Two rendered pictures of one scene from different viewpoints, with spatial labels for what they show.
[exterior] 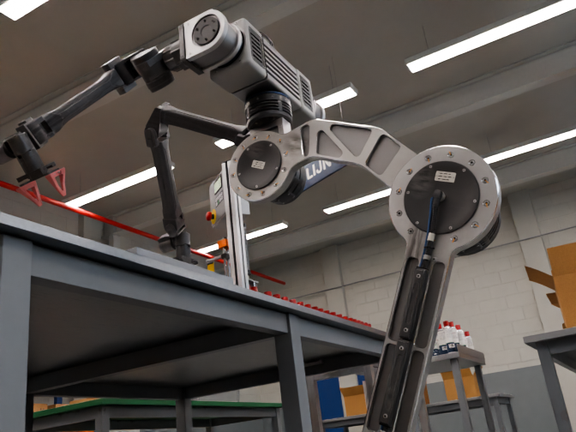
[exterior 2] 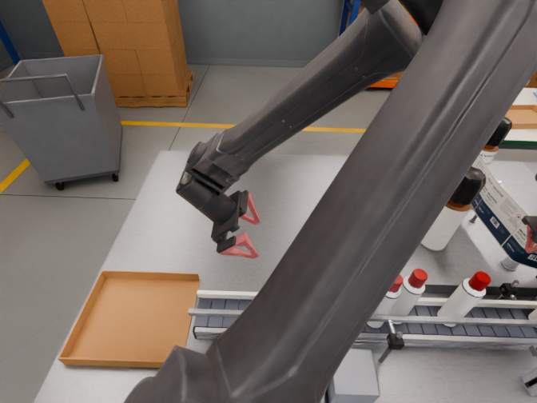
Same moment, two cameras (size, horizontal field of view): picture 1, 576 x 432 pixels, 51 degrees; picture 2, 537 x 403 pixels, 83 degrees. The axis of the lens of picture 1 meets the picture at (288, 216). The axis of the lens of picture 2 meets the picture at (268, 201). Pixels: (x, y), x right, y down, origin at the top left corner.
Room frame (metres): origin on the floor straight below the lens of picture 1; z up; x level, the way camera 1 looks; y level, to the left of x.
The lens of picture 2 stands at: (1.42, 0.28, 1.68)
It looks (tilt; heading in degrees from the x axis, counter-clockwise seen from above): 43 degrees down; 63
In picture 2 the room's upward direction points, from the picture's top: 2 degrees clockwise
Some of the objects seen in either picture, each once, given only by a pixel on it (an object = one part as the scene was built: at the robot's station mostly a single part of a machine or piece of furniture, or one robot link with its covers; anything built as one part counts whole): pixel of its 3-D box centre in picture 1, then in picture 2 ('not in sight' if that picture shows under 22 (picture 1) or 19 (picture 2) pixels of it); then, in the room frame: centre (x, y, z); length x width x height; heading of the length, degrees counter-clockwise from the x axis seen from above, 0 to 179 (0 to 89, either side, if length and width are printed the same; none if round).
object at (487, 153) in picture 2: not in sight; (481, 152); (2.60, 0.81, 1.04); 0.09 x 0.09 x 0.29
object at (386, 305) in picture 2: not in sight; (383, 301); (1.87, 0.50, 0.98); 0.05 x 0.05 x 0.20
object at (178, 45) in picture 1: (182, 54); not in sight; (1.37, 0.23, 1.45); 0.09 x 0.08 x 0.12; 153
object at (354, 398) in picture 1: (361, 399); not in sight; (7.86, -0.61, 0.97); 0.47 x 0.41 x 0.37; 149
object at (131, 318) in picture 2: not in sight; (137, 314); (1.28, 0.80, 0.85); 0.30 x 0.26 x 0.04; 153
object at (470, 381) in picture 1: (464, 383); not in sight; (7.30, -1.76, 0.97); 0.48 x 0.47 x 0.37; 155
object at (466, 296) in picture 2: not in sight; (463, 299); (2.05, 0.42, 0.98); 0.05 x 0.05 x 0.20
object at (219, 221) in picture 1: (228, 200); not in sight; (2.23, 0.23, 1.38); 0.17 x 0.10 x 0.19; 28
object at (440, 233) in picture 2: not in sight; (449, 210); (2.23, 0.64, 1.03); 0.09 x 0.09 x 0.30
